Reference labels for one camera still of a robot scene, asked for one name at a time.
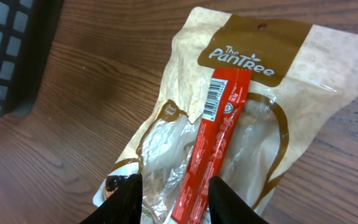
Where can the red stick snack packet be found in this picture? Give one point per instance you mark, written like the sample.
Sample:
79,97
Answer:
225,100

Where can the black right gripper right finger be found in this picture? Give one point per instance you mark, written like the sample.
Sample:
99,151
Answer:
226,207

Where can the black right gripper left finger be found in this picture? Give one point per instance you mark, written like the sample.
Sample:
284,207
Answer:
124,202

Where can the grey plastic mesh basket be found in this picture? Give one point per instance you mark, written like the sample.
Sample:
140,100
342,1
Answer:
27,29

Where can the beige snack pouch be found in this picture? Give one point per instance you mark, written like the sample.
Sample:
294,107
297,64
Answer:
301,75

